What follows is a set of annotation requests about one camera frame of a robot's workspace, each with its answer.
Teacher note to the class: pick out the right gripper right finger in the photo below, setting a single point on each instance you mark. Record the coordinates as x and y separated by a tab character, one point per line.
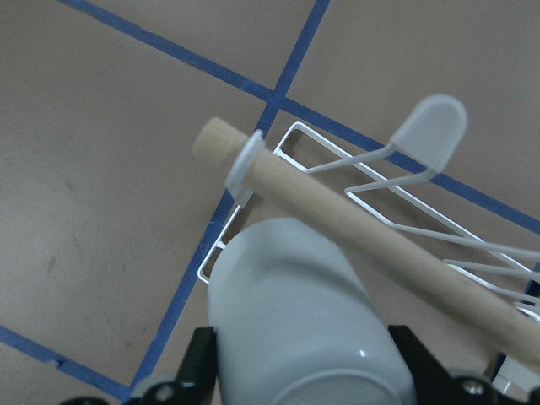
431	380

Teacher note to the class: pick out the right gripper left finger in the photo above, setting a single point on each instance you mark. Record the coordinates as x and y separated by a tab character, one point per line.
197	374

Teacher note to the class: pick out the white grey plastic cup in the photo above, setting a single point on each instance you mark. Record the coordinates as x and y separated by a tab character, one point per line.
295	325

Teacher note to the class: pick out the wooden rack dowel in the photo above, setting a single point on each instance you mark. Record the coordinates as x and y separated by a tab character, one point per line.
498	323

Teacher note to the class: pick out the white wire cup rack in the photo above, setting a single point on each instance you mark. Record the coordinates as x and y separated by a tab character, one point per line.
428	135

